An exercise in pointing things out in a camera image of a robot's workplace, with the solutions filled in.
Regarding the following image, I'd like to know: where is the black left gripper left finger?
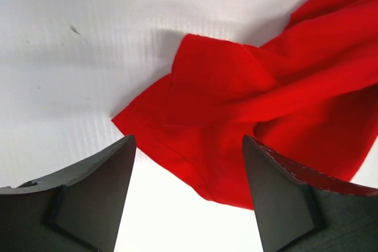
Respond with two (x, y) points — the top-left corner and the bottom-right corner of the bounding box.
(1, 135), (136, 251)

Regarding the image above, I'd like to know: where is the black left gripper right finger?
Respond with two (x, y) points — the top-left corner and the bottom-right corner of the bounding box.
(242, 136), (377, 251)

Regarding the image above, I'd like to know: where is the red t shirt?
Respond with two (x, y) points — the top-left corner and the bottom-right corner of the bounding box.
(112, 0), (377, 209)

